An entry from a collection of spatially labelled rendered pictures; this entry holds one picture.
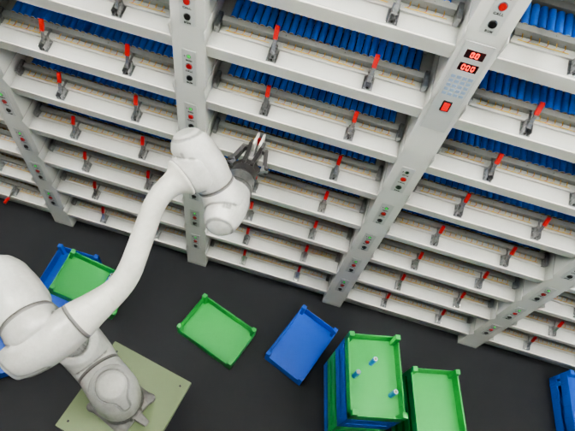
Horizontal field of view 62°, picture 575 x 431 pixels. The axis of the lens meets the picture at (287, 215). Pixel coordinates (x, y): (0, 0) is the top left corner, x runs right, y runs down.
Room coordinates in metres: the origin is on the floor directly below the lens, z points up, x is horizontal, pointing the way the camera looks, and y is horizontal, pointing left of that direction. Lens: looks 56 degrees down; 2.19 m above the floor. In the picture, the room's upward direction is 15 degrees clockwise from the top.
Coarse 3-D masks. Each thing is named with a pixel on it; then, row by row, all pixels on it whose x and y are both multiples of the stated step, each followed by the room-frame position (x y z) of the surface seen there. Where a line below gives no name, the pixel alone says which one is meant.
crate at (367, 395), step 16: (352, 336) 0.68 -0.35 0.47; (368, 336) 0.71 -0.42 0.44; (384, 336) 0.72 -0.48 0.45; (352, 352) 0.65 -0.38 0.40; (368, 352) 0.66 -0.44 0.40; (384, 352) 0.68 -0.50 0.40; (352, 368) 0.59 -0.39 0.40; (368, 368) 0.60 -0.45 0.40; (384, 368) 0.62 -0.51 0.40; (400, 368) 0.62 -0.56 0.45; (352, 384) 0.53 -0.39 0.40; (368, 384) 0.54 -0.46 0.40; (384, 384) 0.56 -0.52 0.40; (400, 384) 0.56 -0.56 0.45; (352, 400) 0.47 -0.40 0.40; (368, 400) 0.49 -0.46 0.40; (384, 400) 0.50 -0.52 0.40; (400, 400) 0.51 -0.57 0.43; (352, 416) 0.41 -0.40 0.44; (368, 416) 0.42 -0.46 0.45; (384, 416) 0.44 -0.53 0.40; (400, 416) 0.44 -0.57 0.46
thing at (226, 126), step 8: (224, 128) 1.09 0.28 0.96; (232, 128) 1.09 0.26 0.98; (240, 128) 1.10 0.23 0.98; (248, 128) 1.10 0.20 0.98; (272, 136) 1.10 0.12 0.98; (280, 144) 1.09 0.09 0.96; (288, 144) 1.08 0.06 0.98; (296, 144) 1.09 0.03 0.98; (312, 152) 1.08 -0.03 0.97; (320, 152) 1.08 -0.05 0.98; (328, 152) 1.09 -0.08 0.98; (336, 160) 1.08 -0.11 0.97; (344, 160) 1.08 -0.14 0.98; (352, 160) 1.08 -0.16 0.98; (368, 168) 1.07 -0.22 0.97; (376, 168) 1.08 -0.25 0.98
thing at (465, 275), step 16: (384, 240) 1.07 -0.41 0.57; (384, 256) 1.03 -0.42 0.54; (400, 256) 1.04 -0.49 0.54; (416, 256) 1.06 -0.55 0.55; (432, 256) 1.06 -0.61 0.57; (416, 272) 0.99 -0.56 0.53; (432, 272) 1.01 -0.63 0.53; (448, 272) 1.03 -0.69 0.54; (464, 272) 1.04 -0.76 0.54; (480, 272) 1.05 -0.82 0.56; (496, 272) 1.06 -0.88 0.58; (464, 288) 0.99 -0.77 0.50; (480, 288) 0.99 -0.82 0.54; (496, 288) 1.01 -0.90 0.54; (512, 288) 1.03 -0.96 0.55
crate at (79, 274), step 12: (72, 252) 0.84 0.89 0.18; (72, 264) 0.82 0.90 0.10; (84, 264) 0.84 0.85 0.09; (96, 264) 0.85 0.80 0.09; (60, 276) 0.75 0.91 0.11; (72, 276) 0.77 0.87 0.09; (84, 276) 0.79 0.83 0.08; (96, 276) 0.81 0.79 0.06; (60, 288) 0.70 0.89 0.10; (72, 288) 0.72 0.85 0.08; (84, 288) 0.74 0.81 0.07
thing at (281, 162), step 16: (208, 128) 1.05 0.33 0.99; (224, 144) 1.04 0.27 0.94; (240, 144) 1.06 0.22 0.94; (272, 144) 1.09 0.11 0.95; (272, 160) 1.03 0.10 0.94; (288, 160) 1.05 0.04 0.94; (304, 160) 1.06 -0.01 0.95; (320, 160) 1.07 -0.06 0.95; (304, 176) 1.02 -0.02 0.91; (320, 176) 1.02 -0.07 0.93; (352, 176) 1.05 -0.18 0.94; (384, 176) 1.04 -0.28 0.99; (352, 192) 1.02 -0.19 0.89; (368, 192) 1.01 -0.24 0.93
